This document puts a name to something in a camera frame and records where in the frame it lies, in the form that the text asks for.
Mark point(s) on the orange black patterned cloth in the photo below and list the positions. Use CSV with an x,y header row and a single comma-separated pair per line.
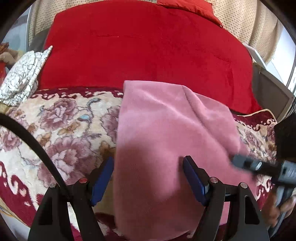
x,y
3,47

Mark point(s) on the red sofa throw blanket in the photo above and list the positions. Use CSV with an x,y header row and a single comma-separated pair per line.
x,y
103,44

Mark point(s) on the person's right hand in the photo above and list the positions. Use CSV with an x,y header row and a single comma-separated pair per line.
x,y
270,212

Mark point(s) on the black sofa armrest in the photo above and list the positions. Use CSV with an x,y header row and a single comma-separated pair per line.
x,y
39,40

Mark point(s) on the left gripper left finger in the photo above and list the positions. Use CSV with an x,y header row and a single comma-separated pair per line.
x,y
52,221

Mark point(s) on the beige dotted curtain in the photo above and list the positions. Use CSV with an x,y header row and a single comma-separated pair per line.
x,y
251,22

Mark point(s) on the floral plush seat blanket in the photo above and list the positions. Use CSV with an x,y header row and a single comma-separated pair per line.
x,y
77,127

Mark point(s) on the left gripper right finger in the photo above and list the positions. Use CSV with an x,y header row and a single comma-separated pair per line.
x,y
212,194

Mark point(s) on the white crackle pattern pillow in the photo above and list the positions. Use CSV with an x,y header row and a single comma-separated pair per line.
x,y
21,81

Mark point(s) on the pink corduroy zip jacket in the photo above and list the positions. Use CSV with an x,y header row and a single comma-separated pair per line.
x,y
160,123

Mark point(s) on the red cushion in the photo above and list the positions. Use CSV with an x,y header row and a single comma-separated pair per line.
x,y
199,7

